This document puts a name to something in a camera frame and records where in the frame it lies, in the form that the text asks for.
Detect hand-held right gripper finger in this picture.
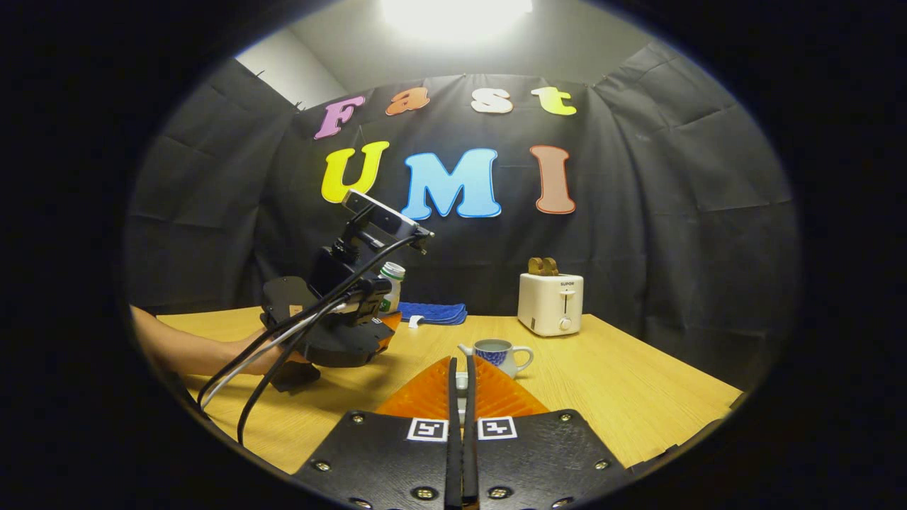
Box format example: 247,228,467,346
294,356,461,510
464,354,631,510

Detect ceiling light panel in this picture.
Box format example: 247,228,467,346
381,0,534,38

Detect grey cable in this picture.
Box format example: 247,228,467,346
201,301,351,410

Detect white blue teacup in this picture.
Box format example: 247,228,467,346
457,339,534,378

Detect black backdrop cloth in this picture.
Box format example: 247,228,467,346
126,42,801,390

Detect white plastic water bottle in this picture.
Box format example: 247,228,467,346
378,262,407,316

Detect blue folded towel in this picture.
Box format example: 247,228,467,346
397,302,468,327

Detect white toaster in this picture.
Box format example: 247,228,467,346
517,273,585,338

